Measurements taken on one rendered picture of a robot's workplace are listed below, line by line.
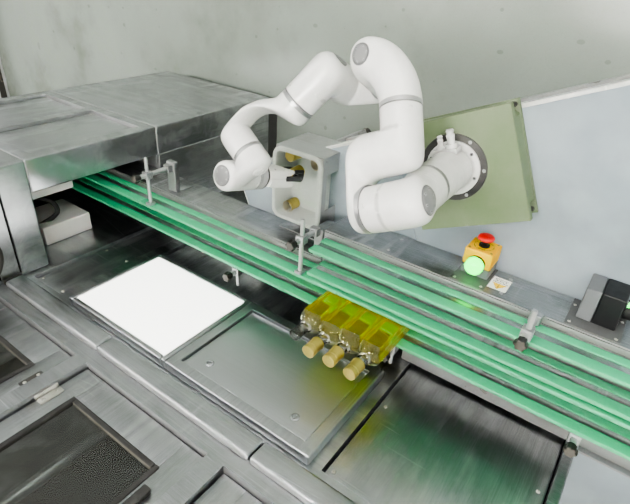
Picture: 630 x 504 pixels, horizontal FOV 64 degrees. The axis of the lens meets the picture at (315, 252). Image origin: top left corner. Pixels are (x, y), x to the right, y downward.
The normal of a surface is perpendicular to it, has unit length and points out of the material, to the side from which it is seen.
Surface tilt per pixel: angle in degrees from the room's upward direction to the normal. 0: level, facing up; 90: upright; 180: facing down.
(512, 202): 2
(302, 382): 90
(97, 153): 90
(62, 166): 90
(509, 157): 2
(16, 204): 90
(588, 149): 0
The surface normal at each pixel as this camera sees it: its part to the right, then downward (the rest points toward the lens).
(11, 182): 0.81, 0.34
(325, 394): 0.06, -0.86
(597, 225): -0.58, 0.39
